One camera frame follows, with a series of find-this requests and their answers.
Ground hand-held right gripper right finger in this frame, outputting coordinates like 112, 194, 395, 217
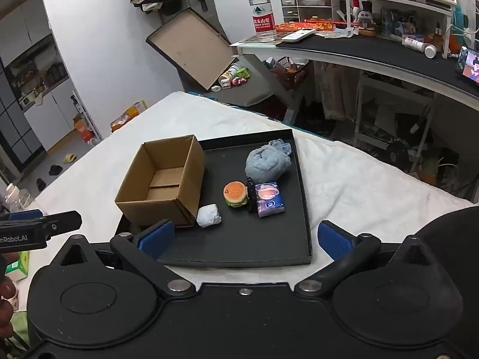
294, 220, 431, 300

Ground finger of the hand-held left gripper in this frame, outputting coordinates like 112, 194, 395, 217
0, 212, 83, 241
8, 209, 44, 221

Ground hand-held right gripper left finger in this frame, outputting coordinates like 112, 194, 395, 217
48, 220, 197, 300

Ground white paper ball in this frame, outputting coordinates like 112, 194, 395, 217
196, 204, 222, 228

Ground brown cardboard box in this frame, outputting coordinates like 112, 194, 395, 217
115, 135, 206, 227

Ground black tray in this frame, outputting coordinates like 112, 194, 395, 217
116, 129, 313, 269

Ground blue tissue packet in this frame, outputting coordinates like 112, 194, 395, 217
254, 182, 286, 218

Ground burger toy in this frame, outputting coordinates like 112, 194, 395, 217
223, 182, 248, 209

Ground grey-blue plush towel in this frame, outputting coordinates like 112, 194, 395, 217
245, 141, 293, 181

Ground small blue fuzzy cloth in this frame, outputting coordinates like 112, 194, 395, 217
267, 139, 293, 156

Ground person's left hand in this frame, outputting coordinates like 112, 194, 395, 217
0, 279, 18, 339

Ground clear plastic bottle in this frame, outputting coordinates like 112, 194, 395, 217
0, 183, 31, 215

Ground green white carton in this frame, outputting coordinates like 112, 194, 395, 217
7, 250, 30, 281

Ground light green cloth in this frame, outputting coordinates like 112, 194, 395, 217
7, 311, 31, 349

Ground orange paper bag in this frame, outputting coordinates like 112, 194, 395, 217
74, 114, 98, 145

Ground white cabinet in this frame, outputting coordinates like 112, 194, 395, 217
24, 78, 85, 151

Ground white metal rack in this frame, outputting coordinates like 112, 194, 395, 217
71, 93, 102, 143

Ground white storage shelf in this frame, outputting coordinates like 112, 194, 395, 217
354, 71, 435, 151

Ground pale printed bag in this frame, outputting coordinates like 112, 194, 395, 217
314, 62, 360, 121

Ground white green small bottle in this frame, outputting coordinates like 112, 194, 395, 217
219, 63, 240, 83

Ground black top desk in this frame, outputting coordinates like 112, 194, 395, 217
228, 32, 479, 128

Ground flat brown cardboard lid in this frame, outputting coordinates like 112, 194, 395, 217
146, 7, 240, 91

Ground white remote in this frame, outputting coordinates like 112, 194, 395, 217
281, 28, 317, 42

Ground white pill bottle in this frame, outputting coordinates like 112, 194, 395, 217
402, 36, 426, 52

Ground red orange flat packet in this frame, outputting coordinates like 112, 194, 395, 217
275, 20, 335, 33

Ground phone with lit screen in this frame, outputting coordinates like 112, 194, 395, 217
455, 46, 479, 83

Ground figurine with black hat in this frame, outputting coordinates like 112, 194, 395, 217
357, 1, 377, 37

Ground grey drawer organiser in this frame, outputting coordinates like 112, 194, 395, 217
279, 0, 334, 23

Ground water bottle with red label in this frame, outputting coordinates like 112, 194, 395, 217
248, 0, 277, 42

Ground red wire basket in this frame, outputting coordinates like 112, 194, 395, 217
271, 57, 311, 90

